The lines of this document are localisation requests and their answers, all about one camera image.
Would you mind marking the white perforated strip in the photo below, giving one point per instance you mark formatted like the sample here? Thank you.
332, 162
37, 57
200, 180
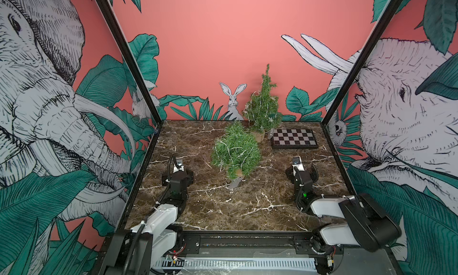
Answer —
257, 264

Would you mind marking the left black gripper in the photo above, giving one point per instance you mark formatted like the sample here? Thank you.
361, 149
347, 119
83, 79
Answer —
166, 179

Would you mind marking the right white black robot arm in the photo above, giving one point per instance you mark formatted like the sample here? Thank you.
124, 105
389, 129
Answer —
366, 224

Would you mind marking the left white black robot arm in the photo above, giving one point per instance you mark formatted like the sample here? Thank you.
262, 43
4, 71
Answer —
136, 251

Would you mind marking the black right frame post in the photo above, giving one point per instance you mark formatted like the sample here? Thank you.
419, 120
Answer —
386, 16

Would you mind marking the small chessboard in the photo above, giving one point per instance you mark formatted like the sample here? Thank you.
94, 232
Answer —
293, 138

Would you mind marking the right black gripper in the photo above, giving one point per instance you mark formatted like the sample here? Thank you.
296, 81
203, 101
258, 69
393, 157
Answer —
290, 174

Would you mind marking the black frame post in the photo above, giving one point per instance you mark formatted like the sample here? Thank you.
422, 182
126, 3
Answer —
127, 55
386, 16

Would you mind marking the mini christmas tree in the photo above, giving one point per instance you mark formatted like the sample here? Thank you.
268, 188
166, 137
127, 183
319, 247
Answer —
236, 152
262, 111

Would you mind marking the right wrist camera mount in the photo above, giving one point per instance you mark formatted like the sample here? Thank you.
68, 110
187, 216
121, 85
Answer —
297, 164

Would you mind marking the black left frame post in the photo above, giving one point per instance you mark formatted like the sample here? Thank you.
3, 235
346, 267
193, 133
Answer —
127, 55

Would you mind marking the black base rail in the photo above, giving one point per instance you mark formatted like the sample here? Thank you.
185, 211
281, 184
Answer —
190, 242

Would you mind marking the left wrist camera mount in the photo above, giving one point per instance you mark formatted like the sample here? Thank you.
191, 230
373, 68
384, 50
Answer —
178, 165

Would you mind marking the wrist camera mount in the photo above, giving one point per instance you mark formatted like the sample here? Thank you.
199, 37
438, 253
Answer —
178, 165
297, 164

